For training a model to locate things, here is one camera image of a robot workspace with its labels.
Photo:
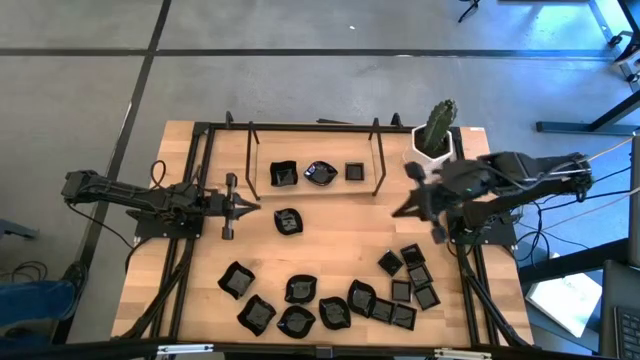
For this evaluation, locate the black aluminium table frame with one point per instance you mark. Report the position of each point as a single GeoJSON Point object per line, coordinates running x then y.
{"type": "Point", "coordinates": [225, 126]}

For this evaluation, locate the black leaf-shaped mini plate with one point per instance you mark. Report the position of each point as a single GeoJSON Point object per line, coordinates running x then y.
{"type": "Point", "coordinates": [361, 298]}
{"type": "Point", "coordinates": [301, 289]}
{"type": "Point", "coordinates": [296, 322]}
{"type": "Point", "coordinates": [320, 173]}
{"type": "Point", "coordinates": [288, 221]}
{"type": "Point", "coordinates": [335, 313]}

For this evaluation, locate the black square tray stack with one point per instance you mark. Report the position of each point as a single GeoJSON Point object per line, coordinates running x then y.
{"type": "Point", "coordinates": [354, 172]}

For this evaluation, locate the black desk foot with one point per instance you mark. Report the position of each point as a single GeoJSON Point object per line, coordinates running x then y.
{"type": "Point", "coordinates": [575, 127]}

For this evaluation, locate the silver rig bracket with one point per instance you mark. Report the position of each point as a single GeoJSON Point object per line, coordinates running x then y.
{"type": "Point", "coordinates": [462, 354]}
{"type": "Point", "coordinates": [185, 349]}

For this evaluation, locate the green cactus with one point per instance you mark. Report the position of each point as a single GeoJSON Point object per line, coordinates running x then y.
{"type": "Point", "coordinates": [439, 125]}

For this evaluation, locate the white faceted plant pot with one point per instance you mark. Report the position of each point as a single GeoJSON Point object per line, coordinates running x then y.
{"type": "Point", "coordinates": [417, 150]}

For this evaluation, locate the black rig bar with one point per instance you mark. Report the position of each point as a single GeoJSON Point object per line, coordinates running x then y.
{"type": "Point", "coordinates": [250, 352]}

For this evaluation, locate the wooden shelf with black frame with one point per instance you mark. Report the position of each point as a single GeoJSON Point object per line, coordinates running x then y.
{"type": "Point", "coordinates": [310, 190]}

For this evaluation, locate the dark desk monitor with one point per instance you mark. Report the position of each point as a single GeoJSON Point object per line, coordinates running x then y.
{"type": "Point", "coordinates": [635, 210]}

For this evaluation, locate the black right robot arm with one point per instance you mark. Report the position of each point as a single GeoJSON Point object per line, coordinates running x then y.
{"type": "Point", "coordinates": [525, 187]}

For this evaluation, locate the dark laptop keyboard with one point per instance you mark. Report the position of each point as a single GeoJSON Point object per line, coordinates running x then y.
{"type": "Point", "coordinates": [625, 320]}

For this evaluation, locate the grey-blue desk foot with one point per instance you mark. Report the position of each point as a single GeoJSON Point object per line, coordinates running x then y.
{"type": "Point", "coordinates": [15, 229]}

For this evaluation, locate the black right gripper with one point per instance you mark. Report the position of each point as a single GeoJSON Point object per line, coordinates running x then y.
{"type": "Point", "coordinates": [435, 200]}

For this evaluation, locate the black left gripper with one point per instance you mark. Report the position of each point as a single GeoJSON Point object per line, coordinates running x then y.
{"type": "Point", "coordinates": [230, 205]}

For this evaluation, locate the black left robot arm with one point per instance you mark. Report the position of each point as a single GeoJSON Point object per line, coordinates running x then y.
{"type": "Point", "coordinates": [125, 192]}

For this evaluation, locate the person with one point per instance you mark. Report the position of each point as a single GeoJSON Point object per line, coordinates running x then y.
{"type": "Point", "coordinates": [35, 300]}

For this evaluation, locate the black small square mini plate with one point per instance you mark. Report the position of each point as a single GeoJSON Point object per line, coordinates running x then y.
{"type": "Point", "coordinates": [390, 263]}
{"type": "Point", "coordinates": [427, 297]}
{"type": "Point", "coordinates": [412, 255]}
{"type": "Point", "coordinates": [420, 275]}
{"type": "Point", "coordinates": [404, 317]}
{"type": "Point", "coordinates": [401, 291]}
{"type": "Point", "coordinates": [382, 310]}

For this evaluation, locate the black tripod foot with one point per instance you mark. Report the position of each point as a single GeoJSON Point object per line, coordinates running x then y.
{"type": "Point", "coordinates": [470, 7]}

